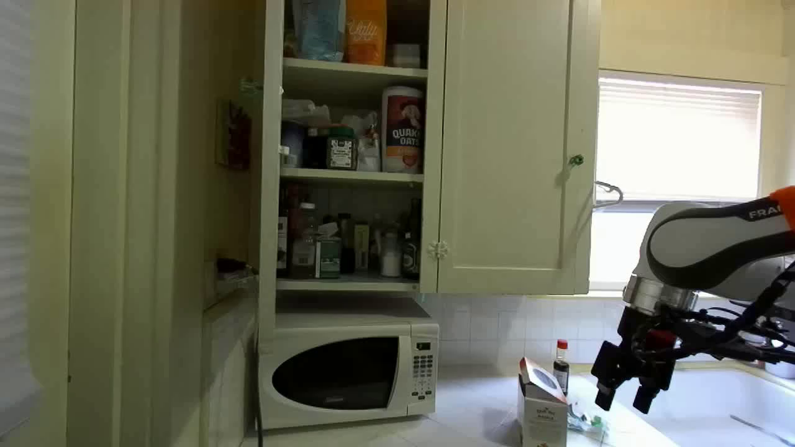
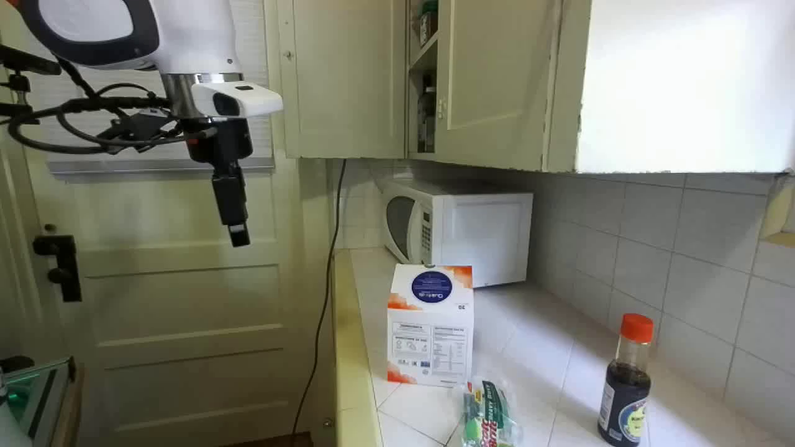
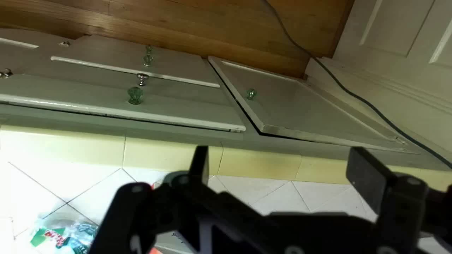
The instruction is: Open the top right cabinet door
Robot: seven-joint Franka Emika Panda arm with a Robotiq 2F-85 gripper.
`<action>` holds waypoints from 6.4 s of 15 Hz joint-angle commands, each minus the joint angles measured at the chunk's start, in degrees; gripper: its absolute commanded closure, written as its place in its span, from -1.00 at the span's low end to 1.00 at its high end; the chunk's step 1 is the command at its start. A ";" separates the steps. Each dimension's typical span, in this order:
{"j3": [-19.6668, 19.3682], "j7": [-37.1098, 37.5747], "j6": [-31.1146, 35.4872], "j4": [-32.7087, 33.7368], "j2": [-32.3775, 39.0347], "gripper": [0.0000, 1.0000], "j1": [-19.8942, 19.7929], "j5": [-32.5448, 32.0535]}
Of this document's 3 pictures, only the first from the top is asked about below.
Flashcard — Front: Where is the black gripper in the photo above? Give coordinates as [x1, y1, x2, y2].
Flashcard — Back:
[592, 305, 678, 417]

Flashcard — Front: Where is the cream cabinet door with knob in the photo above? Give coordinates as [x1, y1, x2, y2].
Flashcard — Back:
[434, 0, 603, 297]

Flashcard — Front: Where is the cream cabinet door without knob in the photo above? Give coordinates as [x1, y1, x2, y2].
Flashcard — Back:
[201, 0, 268, 309]

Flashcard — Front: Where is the white panel room door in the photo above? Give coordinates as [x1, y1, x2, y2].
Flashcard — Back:
[0, 0, 78, 447]

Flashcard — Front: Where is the white door blind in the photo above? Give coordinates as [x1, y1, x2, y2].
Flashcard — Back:
[0, 0, 43, 417]

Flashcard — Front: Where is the soy sauce bottle red cap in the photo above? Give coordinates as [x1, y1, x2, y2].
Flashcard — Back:
[552, 337, 575, 398]

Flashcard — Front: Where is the white orange carton box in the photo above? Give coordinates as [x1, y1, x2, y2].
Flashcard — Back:
[516, 356, 572, 447]

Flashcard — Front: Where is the white sink basin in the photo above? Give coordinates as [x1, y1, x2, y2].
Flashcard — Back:
[643, 363, 795, 447]

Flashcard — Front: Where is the white framed window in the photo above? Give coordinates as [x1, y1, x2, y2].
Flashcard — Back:
[588, 68, 771, 297]

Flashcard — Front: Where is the small curved hook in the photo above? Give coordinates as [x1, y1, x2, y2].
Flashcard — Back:
[593, 178, 627, 204]

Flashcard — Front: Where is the dark glass bottle with label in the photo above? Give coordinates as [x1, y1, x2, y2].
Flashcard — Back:
[401, 215, 422, 284]

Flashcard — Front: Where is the white window blind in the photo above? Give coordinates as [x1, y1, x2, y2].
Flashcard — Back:
[597, 71, 762, 205]

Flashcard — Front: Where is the white shaker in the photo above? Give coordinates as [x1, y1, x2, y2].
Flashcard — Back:
[381, 232, 406, 280]

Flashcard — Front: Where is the white microwave oven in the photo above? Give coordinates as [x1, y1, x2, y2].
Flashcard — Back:
[255, 296, 443, 431]

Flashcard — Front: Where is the small beige box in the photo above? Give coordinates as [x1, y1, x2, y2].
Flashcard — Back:
[352, 219, 375, 276]

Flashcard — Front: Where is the green food box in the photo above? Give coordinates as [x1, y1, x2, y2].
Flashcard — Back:
[317, 215, 342, 280]

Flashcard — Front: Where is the oats canister with red label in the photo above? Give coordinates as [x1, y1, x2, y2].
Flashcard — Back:
[381, 84, 428, 177]

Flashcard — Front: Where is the small white food box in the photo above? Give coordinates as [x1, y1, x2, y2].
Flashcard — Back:
[355, 115, 385, 174]

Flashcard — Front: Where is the tall clear bottle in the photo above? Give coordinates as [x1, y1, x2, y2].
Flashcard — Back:
[289, 202, 320, 280]

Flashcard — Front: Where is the tin with white label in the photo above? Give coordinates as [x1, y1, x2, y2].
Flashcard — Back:
[324, 126, 361, 174]

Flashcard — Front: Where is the small dark jar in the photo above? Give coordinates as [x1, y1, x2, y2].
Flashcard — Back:
[301, 126, 330, 172]

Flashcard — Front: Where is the small white jar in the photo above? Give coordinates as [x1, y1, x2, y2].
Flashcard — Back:
[391, 43, 424, 70]

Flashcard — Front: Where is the crumpled clear plastic bag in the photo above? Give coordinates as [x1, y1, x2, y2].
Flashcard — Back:
[280, 97, 335, 131]

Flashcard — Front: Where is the orange box on shelf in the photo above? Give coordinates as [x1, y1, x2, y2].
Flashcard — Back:
[342, 0, 391, 68]

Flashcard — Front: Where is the dark red hanging pouch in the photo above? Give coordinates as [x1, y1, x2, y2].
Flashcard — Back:
[221, 97, 253, 174]

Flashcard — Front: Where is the blue food bag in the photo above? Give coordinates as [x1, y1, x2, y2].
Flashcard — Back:
[286, 0, 347, 65]

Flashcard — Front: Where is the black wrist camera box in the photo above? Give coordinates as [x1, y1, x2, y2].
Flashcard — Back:
[660, 309, 707, 359]

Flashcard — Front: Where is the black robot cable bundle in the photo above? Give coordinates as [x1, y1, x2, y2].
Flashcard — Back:
[660, 258, 795, 367]

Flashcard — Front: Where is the cream wall cabinet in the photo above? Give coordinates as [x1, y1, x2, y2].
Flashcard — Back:
[255, 0, 603, 337]

